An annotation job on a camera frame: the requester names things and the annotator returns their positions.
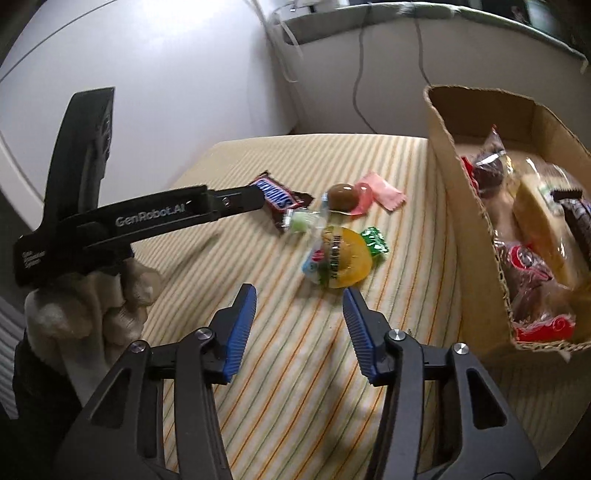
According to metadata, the Snickers bar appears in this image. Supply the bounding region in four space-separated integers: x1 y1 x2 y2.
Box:
249 171 315 233
551 189 591 265

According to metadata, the small clear green jelly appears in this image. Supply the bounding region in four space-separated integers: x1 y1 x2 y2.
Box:
281 208 327 233

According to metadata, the yellow jelly cup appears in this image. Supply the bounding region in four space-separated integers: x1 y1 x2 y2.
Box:
301 225 373 289

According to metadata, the red clear bag dark snack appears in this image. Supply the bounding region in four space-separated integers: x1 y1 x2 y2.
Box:
462 127 576 343

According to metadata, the pink candy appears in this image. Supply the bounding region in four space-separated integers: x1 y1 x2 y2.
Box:
351 172 407 216

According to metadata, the green candy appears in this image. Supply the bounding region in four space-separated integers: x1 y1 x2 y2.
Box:
361 226 390 264

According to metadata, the sandwich bread pack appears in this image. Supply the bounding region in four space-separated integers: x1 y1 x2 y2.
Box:
487 158 590 291

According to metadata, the white gloved hand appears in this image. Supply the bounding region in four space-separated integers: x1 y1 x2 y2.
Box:
24 258 163 404

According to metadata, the brown chocolate egg candy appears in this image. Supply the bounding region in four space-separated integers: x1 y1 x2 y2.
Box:
327 183 361 213

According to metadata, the striped yellow table cloth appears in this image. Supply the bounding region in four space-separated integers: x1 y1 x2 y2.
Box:
131 133 591 480

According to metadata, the open cardboard box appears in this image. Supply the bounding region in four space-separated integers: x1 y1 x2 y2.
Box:
425 86 590 361

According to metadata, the white cable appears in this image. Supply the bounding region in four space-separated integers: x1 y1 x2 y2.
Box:
248 0 306 84

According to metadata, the black cable left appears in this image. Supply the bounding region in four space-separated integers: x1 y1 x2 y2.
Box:
351 4 378 135

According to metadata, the black cable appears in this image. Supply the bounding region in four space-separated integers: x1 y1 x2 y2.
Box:
413 13 433 86
351 4 378 135

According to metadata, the black cable right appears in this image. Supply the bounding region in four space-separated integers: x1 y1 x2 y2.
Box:
413 13 433 86

